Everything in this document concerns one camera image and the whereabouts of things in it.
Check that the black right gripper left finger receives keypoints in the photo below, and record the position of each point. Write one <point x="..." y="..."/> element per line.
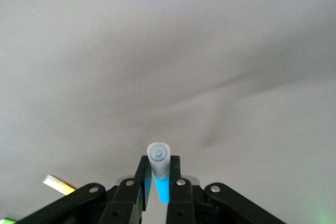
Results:
<point x="120" y="203"/>

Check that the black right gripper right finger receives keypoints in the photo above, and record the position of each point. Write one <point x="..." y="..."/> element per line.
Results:
<point x="183" y="203"/>

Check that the blue marker with clear cap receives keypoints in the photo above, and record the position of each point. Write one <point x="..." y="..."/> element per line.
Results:
<point x="158" y="163"/>

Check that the yellow marker with clear cap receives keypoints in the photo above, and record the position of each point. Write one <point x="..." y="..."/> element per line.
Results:
<point x="60" y="186"/>

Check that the green marker with clear cap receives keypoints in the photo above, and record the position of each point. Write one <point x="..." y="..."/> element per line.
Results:
<point x="6" y="221"/>

